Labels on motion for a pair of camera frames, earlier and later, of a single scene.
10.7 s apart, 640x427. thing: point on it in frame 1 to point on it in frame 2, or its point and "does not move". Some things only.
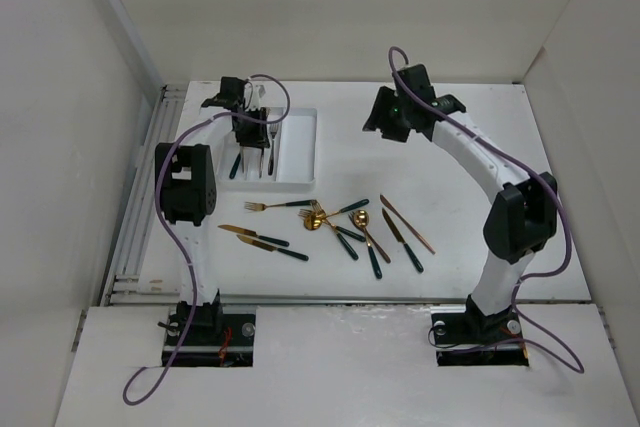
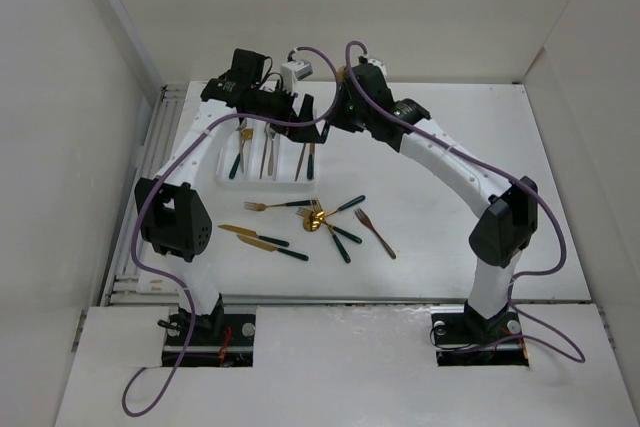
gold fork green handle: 261,206 does not move
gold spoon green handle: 235,165 does not move
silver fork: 273,131 does not move
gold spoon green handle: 361,219 to 342,74
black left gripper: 257,139 to 307,133
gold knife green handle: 397,234 to 310,164
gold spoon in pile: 313,220 does not move
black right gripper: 385,98 to 340,119
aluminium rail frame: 126,287 does not move
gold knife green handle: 271,248 does not move
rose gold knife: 405,223 to 300,158
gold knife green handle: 253,233 does not move
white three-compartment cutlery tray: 290,164 does not move
